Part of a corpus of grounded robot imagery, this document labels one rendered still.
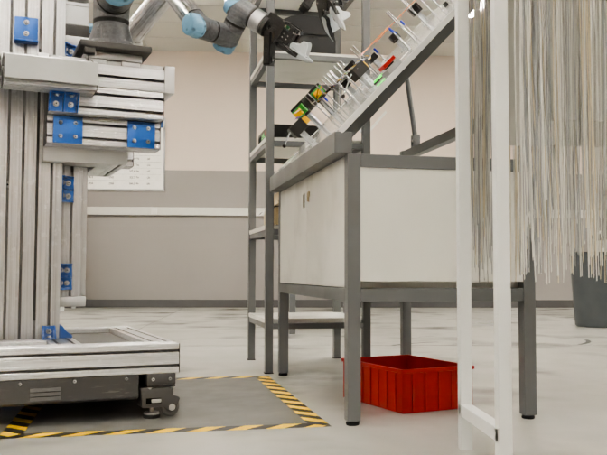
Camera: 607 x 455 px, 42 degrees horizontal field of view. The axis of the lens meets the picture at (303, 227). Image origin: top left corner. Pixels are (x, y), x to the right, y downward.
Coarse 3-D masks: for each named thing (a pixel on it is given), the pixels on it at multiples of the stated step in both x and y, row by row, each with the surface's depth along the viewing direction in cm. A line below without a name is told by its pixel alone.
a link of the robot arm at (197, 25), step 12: (168, 0) 268; (180, 0) 265; (192, 0) 266; (180, 12) 264; (192, 12) 261; (192, 24) 256; (204, 24) 258; (216, 24) 262; (192, 36) 260; (204, 36) 261; (216, 36) 263
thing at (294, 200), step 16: (288, 192) 327; (304, 192) 295; (288, 208) 327; (304, 208) 295; (288, 224) 326; (304, 224) 294; (288, 240) 326; (304, 240) 294; (288, 256) 325; (304, 256) 294; (288, 272) 325; (304, 272) 293
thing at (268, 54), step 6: (264, 36) 264; (270, 36) 264; (264, 42) 265; (270, 42) 265; (264, 48) 265; (270, 48) 265; (264, 54) 266; (270, 54) 266; (264, 60) 266; (270, 60) 266
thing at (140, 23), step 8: (152, 0) 295; (160, 0) 294; (144, 8) 298; (152, 8) 297; (160, 8) 297; (136, 16) 301; (144, 16) 299; (152, 16) 299; (160, 16) 301; (136, 24) 302; (144, 24) 301; (152, 24) 303; (136, 32) 304; (144, 32) 305; (136, 40) 307
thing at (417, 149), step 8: (480, 120) 277; (416, 136) 346; (440, 136) 314; (448, 136) 306; (416, 144) 346; (424, 144) 332; (432, 144) 322; (440, 144) 317; (400, 152) 361; (408, 152) 350; (416, 152) 340; (424, 152) 336
